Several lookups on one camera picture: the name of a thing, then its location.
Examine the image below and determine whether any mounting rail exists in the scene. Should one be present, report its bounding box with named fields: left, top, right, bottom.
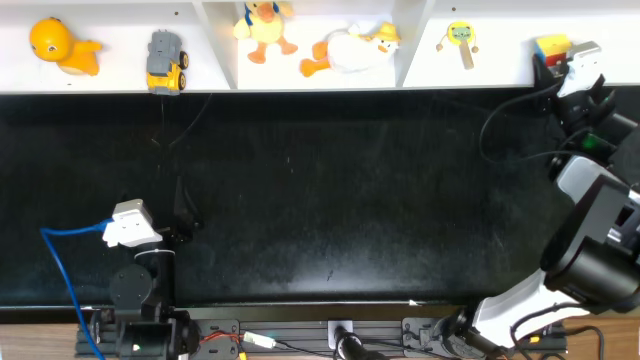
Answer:
left=74, top=309, right=606, bottom=360

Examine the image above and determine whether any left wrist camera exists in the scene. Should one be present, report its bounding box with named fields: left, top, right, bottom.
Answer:
left=101, top=198, right=164, bottom=249

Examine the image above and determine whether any white plush duck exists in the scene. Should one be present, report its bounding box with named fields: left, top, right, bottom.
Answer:
left=299, top=21, right=402, bottom=79

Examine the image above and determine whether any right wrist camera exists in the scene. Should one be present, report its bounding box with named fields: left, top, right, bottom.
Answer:
left=556, top=40, right=604, bottom=99

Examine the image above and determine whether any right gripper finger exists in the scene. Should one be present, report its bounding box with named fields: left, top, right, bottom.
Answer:
left=531, top=53, right=561, bottom=97

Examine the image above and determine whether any white shelf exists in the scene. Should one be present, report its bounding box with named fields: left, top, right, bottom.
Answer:
left=0, top=0, right=640, bottom=95

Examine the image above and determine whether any yellow rattle drum toy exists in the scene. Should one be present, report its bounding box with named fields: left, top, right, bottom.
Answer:
left=435, top=20, right=480, bottom=71

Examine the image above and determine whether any many-coloured puzzle cube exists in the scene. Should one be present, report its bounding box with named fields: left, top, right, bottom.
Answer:
left=533, top=33, right=573, bottom=69

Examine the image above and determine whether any yellow rubber duck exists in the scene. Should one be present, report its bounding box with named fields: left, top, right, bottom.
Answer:
left=28, top=16, right=104, bottom=77

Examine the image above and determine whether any yellow plush duck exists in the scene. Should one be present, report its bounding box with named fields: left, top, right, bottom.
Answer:
left=232, top=1, right=299, bottom=65

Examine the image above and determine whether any grey and yellow toy truck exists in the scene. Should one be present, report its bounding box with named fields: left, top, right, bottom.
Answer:
left=145, top=29, right=191, bottom=97

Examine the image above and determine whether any blue cable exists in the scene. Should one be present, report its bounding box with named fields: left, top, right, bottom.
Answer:
left=39, top=218, right=115, bottom=360

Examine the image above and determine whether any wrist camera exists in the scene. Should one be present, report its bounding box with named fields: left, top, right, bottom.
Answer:
left=556, top=40, right=604, bottom=99
left=101, top=198, right=164, bottom=249

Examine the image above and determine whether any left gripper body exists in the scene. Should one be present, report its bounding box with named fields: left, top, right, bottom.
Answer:
left=158, top=224, right=197, bottom=247

